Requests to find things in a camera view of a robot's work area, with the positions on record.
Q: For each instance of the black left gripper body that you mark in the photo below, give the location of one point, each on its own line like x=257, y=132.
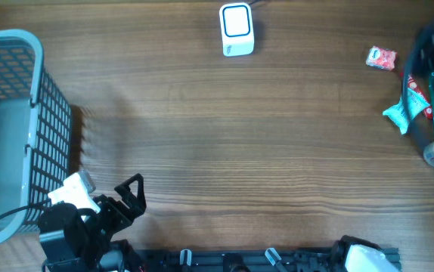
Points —
x=112, y=218

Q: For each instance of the light green wipes packet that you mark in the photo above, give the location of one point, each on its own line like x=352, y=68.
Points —
x=402, y=113

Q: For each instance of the red white small packet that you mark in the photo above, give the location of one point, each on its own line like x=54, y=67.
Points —
x=381, y=58

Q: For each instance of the red Nescafe sachet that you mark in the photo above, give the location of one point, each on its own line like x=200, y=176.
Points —
x=412, y=84

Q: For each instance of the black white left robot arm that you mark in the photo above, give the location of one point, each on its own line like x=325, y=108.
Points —
x=76, y=232

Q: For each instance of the white barcode scanner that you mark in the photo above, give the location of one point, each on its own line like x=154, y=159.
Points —
x=236, y=22

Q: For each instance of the grey plastic shopping basket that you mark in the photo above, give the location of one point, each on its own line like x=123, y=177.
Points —
x=35, y=133

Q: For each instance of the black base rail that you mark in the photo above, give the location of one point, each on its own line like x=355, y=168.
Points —
x=298, y=260

